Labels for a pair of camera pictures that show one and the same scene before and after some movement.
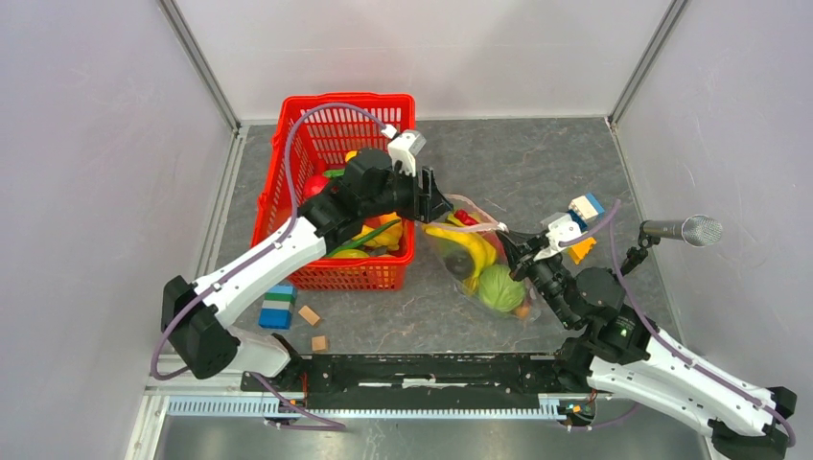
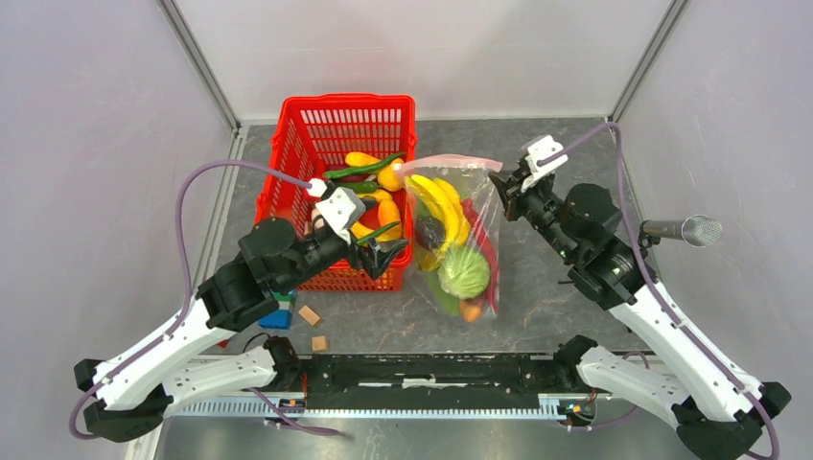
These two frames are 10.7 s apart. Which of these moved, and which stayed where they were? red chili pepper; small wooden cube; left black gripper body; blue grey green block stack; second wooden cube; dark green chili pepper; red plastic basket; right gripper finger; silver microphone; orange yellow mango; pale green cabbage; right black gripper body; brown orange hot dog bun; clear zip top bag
Moved: right black gripper body; brown orange hot dog bun; pale green cabbage; clear zip top bag; red chili pepper; right gripper finger; left black gripper body
Stayed: small wooden cube; red plastic basket; second wooden cube; dark green chili pepper; silver microphone; orange yellow mango; blue grey green block stack
